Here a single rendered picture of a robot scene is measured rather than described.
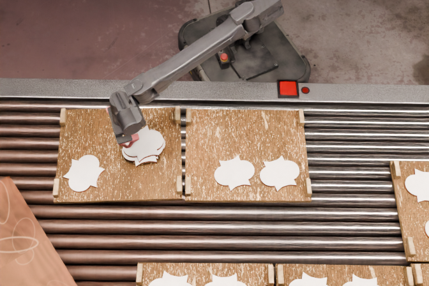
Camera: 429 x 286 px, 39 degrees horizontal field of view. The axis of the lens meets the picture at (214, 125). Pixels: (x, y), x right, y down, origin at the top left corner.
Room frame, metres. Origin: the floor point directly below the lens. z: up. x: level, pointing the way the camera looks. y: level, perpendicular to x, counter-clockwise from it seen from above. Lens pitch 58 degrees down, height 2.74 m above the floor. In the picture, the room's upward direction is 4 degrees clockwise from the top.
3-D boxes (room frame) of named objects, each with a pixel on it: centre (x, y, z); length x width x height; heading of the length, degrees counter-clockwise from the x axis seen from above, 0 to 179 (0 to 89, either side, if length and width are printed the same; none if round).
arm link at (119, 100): (0.97, 0.28, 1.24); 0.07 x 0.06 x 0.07; 31
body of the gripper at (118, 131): (0.97, 0.28, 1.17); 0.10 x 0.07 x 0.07; 24
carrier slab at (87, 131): (0.97, 0.31, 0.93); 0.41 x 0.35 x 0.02; 97
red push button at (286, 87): (1.29, -0.26, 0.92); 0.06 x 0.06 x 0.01; 4
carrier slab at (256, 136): (1.01, -0.11, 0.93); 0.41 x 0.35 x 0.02; 95
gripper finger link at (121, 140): (0.94, 0.27, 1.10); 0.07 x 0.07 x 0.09; 24
